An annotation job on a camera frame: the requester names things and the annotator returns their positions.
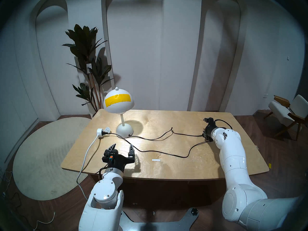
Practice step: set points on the beige oval rug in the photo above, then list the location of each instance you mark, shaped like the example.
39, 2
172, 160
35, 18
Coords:
45, 151

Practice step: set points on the black power plug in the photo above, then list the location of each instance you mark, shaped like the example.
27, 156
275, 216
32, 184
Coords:
105, 133

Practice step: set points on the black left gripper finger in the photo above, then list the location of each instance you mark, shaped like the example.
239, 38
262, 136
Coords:
112, 148
131, 151

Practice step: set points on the black star knob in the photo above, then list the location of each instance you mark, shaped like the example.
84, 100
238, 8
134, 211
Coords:
194, 211

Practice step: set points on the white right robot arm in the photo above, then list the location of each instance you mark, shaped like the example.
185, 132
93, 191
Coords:
234, 163

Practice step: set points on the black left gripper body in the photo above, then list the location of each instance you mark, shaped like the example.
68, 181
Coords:
116, 161

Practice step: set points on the white wooden armchair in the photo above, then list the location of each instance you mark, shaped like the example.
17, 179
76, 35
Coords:
281, 111

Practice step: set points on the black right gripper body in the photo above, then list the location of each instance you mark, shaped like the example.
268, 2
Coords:
208, 131

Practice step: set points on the light wooden table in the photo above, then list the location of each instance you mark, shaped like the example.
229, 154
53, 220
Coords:
173, 121

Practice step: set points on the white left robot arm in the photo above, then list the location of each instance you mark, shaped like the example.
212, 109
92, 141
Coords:
105, 192

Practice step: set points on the white plant tag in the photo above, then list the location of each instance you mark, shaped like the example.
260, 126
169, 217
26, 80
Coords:
89, 68

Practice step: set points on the grey metal robot base plate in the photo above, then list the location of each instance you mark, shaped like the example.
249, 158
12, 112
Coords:
154, 225

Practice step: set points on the tall green leafy plant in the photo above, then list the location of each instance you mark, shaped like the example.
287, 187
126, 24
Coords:
83, 40

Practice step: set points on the white round extension socket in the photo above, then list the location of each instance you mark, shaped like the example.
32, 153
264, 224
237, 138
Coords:
99, 132

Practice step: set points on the white lamp with yellow tape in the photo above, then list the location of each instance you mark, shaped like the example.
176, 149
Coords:
119, 105

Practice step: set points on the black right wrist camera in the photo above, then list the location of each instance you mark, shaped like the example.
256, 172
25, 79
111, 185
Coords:
208, 120

